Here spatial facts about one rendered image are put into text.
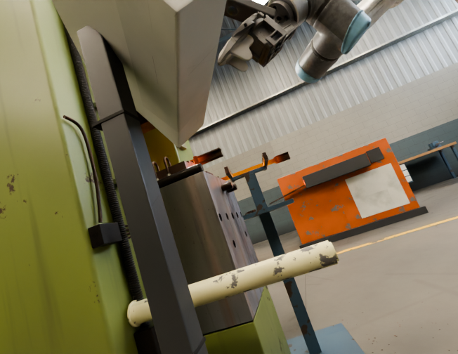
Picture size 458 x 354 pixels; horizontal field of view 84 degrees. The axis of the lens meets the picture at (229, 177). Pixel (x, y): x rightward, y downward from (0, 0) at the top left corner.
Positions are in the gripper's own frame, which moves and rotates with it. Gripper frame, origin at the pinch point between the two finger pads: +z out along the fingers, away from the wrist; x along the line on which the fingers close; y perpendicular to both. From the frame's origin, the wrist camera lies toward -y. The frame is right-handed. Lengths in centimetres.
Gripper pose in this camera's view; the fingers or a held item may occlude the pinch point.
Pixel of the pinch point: (219, 57)
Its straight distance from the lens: 60.6
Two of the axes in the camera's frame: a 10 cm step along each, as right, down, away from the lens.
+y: 7.5, 6.6, -0.4
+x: -1.8, 2.6, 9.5
